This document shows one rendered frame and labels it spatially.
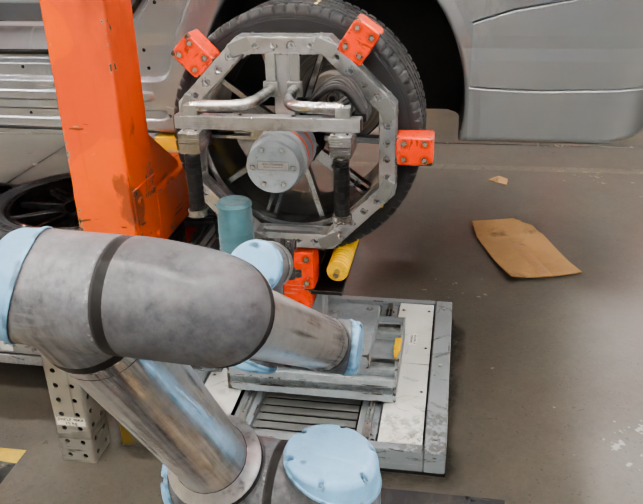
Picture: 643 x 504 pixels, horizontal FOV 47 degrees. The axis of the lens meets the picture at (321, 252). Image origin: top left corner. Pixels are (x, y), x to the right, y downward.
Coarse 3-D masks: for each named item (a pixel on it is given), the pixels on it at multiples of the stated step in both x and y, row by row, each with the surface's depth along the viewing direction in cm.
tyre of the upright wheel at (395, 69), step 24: (288, 0) 188; (312, 0) 188; (336, 0) 194; (240, 24) 182; (264, 24) 181; (288, 24) 180; (312, 24) 179; (336, 24) 178; (384, 24) 197; (384, 48) 180; (384, 72) 181; (408, 72) 187; (408, 96) 183; (408, 120) 185; (408, 168) 190; (384, 216) 197
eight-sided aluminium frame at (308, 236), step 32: (320, 32) 177; (224, 64) 179; (352, 64) 173; (192, 96) 184; (384, 96) 175; (384, 128) 179; (384, 160) 182; (224, 192) 198; (384, 192) 185; (256, 224) 200; (288, 224) 200; (352, 224) 191
